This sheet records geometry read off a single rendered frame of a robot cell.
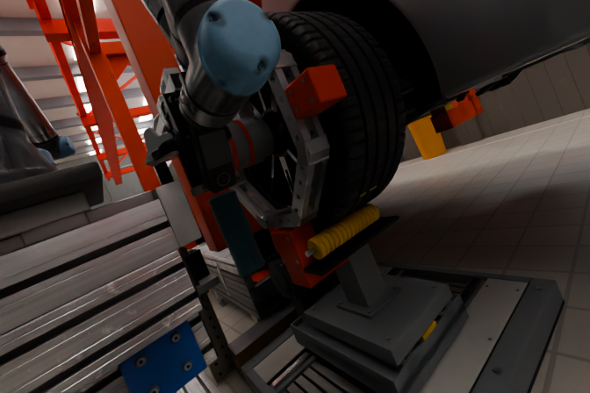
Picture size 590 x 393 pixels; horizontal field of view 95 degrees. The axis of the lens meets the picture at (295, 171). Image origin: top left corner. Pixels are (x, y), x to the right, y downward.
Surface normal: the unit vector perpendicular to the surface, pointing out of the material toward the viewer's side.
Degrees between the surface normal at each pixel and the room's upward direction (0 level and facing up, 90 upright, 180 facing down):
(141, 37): 90
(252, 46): 89
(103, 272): 90
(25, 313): 90
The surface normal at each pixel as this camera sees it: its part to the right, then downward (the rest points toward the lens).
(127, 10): 0.51, -0.20
